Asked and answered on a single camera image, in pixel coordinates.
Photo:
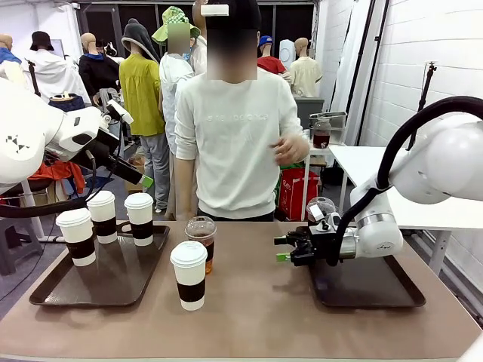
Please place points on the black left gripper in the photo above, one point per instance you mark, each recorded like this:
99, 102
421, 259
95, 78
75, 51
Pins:
100, 151

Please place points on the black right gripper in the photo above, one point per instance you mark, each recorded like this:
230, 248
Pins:
320, 245

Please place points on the white paper cup black sleeve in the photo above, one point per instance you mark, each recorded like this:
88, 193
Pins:
77, 234
139, 218
102, 215
188, 271

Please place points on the clear plastic iced drink cup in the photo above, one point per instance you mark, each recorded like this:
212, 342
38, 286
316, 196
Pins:
320, 203
200, 228

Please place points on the person's right forearm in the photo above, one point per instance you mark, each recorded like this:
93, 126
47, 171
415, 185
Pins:
186, 188

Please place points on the brown plastic serving tray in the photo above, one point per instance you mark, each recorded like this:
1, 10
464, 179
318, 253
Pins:
113, 279
370, 290

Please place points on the person's left hand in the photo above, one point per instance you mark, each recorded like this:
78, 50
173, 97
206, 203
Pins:
292, 151

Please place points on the cardboard box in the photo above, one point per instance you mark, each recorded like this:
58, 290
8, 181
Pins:
133, 187

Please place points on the orange cloth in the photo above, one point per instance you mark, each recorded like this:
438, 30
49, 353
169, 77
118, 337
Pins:
71, 175

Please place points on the red shopping bag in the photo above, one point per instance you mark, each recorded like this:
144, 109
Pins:
298, 188

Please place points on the small white side table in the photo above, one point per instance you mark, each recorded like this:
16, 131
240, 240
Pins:
307, 173

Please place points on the mannequin grey hood yellow blouse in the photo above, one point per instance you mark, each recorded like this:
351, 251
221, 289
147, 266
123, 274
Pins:
141, 94

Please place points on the green shopping bag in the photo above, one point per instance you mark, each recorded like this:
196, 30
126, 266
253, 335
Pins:
292, 166

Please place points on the mannequin torso blue jeans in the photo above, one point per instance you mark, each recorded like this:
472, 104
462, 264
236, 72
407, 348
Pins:
71, 102

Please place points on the figure green hat white jacket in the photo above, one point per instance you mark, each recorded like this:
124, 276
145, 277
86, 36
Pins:
170, 75

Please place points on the mannequin black sweater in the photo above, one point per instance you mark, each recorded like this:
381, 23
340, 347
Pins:
96, 71

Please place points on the person in white sweatshirt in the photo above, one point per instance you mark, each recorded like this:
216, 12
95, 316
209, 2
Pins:
234, 143

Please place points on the white table with orange cloth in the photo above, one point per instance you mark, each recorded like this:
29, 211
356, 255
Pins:
35, 226

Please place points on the glass jar dark liquid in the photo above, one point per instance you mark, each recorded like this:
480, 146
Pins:
321, 137

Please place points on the mannequin black hat white cloak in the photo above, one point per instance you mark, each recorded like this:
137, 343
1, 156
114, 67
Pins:
53, 75

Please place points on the black tripod thin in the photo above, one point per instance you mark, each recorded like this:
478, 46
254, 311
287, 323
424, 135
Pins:
34, 81

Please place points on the grey plastic stool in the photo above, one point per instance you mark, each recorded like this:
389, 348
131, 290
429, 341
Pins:
19, 245

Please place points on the metal rectangular container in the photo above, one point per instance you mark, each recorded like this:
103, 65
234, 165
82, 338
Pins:
334, 118

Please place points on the grey bin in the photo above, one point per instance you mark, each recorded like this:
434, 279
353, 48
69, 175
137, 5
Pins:
311, 109

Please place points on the large white table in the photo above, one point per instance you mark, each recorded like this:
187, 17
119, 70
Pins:
434, 215

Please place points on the mannequin blue scarf cream jacket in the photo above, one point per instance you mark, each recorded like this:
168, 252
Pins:
7, 56

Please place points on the mannequin cream shirt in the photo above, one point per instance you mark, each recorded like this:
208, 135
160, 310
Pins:
305, 75

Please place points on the mannequin blue cap red hood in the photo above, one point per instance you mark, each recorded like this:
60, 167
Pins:
271, 66

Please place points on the white oval appliance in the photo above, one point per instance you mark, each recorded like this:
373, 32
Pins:
287, 54

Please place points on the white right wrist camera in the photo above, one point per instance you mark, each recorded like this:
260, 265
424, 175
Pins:
324, 218

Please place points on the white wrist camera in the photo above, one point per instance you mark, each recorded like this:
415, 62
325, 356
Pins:
119, 111
324, 218

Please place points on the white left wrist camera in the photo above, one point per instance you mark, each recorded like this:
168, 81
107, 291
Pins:
119, 111

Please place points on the white head-mounted camera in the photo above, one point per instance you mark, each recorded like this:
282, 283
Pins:
215, 10

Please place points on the black tripod with phone mount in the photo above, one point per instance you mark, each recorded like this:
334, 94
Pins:
425, 90

